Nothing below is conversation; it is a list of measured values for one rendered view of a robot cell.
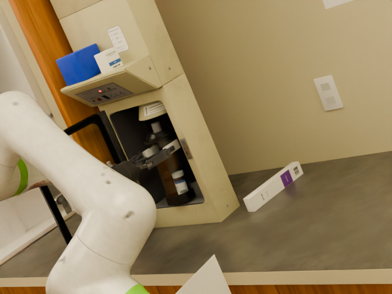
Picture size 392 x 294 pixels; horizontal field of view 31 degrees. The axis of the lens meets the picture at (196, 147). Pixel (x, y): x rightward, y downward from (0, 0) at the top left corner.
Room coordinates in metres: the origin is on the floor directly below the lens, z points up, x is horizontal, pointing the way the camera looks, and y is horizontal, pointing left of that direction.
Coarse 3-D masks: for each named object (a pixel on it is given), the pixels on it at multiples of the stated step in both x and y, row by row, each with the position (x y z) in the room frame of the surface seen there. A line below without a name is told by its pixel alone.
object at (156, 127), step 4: (152, 124) 2.22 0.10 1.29; (156, 124) 2.22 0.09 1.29; (152, 128) 2.23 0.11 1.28; (156, 128) 2.22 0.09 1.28; (160, 128) 2.22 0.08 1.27; (164, 128) 2.24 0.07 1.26; (168, 128) 2.22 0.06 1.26; (152, 132) 2.25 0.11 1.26; (156, 132) 2.21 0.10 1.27; (160, 132) 2.19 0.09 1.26; (164, 132) 2.19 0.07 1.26; (168, 132) 2.20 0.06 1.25; (148, 136) 2.21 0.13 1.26; (152, 136) 2.19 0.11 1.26; (156, 136) 2.19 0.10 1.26
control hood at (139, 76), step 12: (144, 60) 2.08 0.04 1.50; (108, 72) 2.09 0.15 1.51; (120, 72) 2.04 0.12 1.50; (132, 72) 2.04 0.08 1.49; (144, 72) 2.07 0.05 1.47; (156, 72) 2.10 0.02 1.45; (84, 84) 2.16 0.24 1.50; (96, 84) 2.14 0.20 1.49; (120, 84) 2.11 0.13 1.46; (132, 84) 2.09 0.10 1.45; (144, 84) 2.08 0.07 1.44; (156, 84) 2.09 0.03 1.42; (72, 96) 2.25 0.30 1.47
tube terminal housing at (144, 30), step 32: (128, 0) 2.11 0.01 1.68; (64, 32) 2.33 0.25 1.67; (96, 32) 2.23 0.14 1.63; (128, 32) 2.13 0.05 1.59; (160, 32) 2.16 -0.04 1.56; (160, 64) 2.12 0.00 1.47; (160, 96) 2.12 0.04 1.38; (192, 96) 2.18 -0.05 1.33; (192, 128) 2.14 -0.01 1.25; (192, 160) 2.11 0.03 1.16; (224, 192) 2.15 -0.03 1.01; (160, 224) 2.29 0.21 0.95; (192, 224) 2.19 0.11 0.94
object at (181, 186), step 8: (160, 136) 2.18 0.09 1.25; (152, 144) 2.19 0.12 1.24; (160, 144) 2.18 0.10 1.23; (152, 152) 2.20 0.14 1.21; (176, 152) 2.19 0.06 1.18; (168, 160) 2.18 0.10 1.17; (176, 160) 2.18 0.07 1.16; (160, 168) 2.19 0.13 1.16; (168, 168) 2.18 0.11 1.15; (176, 168) 2.18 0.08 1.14; (184, 168) 2.20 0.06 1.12; (160, 176) 2.20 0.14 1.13; (168, 176) 2.18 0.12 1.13; (176, 176) 2.17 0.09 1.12; (184, 176) 2.19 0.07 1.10; (168, 184) 2.18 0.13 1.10; (176, 184) 2.17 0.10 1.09; (184, 184) 2.18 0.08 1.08; (168, 192) 2.18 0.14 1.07; (176, 192) 2.17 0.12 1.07
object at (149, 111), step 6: (150, 102) 2.21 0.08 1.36; (156, 102) 2.20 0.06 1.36; (144, 108) 2.22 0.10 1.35; (150, 108) 2.20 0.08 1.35; (156, 108) 2.19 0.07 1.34; (162, 108) 2.19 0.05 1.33; (144, 114) 2.22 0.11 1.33; (150, 114) 2.20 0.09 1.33; (156, 114) 2.19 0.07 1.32; (162, 114) 2.19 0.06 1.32; (144, 120) 2.22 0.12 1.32
